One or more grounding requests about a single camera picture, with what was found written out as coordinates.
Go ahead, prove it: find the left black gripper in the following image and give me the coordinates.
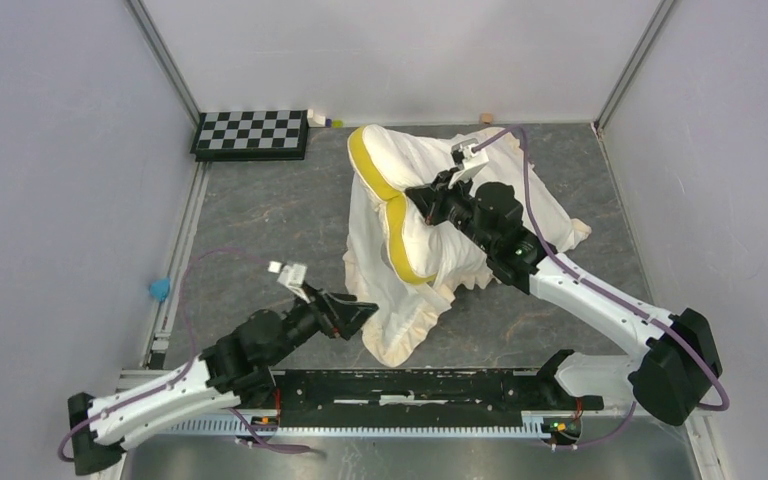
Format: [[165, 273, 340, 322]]
[[268, 280, 379, 365]]

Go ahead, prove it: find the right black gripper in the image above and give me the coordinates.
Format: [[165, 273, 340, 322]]
[[409, 165, 497, 254]]

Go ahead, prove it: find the grey cream ruffled pillowcase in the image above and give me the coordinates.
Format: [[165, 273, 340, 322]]
[[342, 124, 593, 369]]

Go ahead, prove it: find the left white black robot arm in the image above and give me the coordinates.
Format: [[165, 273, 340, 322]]
[[58, 289, 379, 476]]

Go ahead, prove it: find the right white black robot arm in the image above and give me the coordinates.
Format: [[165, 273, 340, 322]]
[[405, 170, 731, 426]]

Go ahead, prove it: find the small white block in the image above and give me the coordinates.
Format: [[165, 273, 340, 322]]
[[306, 109, 331, 128]]

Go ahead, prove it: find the black white checkerboard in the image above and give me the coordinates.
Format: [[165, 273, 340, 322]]
[[190, 109, 310, 162]]

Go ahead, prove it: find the blue small object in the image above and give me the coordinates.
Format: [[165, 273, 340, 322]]
[[148, 277, 171, 303]]

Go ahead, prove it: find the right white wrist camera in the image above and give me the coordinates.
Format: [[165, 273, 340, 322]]
[[448, 138, 489, 188]]

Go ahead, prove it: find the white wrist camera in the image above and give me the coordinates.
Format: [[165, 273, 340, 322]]
[[448, 138, 489, 188], [268, 261, 310, 303]]

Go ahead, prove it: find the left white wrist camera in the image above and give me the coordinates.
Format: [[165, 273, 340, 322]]
[[268, 261, 310, 303]]

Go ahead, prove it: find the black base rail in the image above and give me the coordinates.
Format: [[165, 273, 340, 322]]
[[241, 368, 604, 427]]

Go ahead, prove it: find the white toothed cable tray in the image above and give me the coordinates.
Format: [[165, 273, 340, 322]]
[[162, 412, 581, 440]]

